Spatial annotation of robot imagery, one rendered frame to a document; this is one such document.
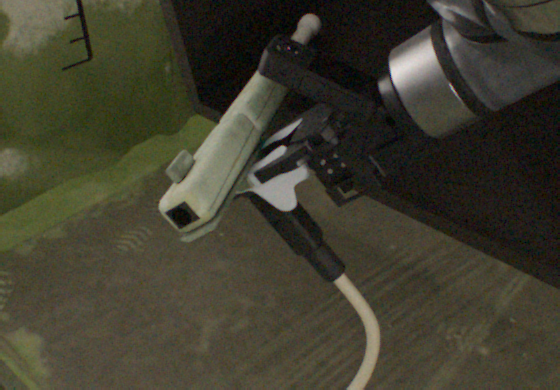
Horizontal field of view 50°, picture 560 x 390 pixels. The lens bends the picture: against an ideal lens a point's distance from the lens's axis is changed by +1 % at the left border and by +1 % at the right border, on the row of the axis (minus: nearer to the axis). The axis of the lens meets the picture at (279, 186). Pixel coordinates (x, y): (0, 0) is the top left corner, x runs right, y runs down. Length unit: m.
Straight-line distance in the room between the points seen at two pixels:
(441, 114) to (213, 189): 0.21
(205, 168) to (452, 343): 0.70
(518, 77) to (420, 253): 0.83
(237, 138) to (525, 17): 0.38
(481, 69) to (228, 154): 0.24
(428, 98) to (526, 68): 0.07
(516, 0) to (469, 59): 0.23
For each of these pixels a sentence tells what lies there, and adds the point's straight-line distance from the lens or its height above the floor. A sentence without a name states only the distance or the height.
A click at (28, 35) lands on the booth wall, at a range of 1.30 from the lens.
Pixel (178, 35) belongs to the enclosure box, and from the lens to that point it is 0.81.
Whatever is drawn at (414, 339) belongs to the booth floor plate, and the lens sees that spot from 1.13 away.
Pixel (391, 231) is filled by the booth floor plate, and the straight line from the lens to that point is 1.32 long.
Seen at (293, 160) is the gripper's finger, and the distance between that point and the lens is 0.56.
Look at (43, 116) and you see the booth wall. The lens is 1.37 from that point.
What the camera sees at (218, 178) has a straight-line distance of 0.55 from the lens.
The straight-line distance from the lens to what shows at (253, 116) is 0.65.
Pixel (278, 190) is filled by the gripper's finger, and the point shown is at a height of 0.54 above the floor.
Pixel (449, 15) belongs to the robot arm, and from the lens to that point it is 0.45.
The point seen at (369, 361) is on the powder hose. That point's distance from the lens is 0.77.
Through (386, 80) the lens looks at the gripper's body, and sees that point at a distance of 0.53.
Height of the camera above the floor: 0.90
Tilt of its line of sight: 37 degrees down
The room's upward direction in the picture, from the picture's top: straight up
